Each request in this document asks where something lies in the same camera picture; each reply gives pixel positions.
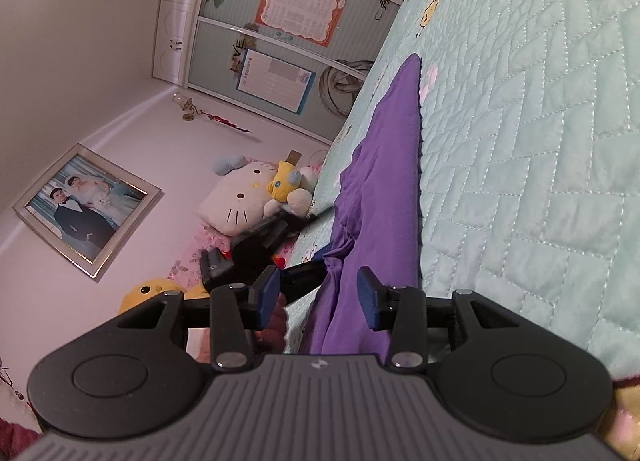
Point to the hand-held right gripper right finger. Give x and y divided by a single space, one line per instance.
367 301

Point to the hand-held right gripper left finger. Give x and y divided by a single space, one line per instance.
267 298

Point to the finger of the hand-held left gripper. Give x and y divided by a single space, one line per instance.
302 278
307 222

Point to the purple t-shirt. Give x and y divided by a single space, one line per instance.
390 166

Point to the person's left hand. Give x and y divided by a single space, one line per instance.
275 336

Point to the white cat plush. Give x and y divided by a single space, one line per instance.
240 201

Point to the yellow bear plush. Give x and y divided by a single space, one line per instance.
155 291

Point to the grey rings decal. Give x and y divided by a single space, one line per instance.
345 86

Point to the blue-bordered poster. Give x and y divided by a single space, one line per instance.
275 81

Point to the framed photo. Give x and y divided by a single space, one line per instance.
85 211

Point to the grey sliding-door wardrobe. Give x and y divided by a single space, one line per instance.
220 41

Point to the orange-bordered poster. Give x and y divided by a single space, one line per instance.
300 11

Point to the bee-print quilted bed cover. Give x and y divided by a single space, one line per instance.
525 141

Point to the brown wall plate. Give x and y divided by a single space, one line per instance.
295 157

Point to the hanging wall ornament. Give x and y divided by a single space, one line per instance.
210 116

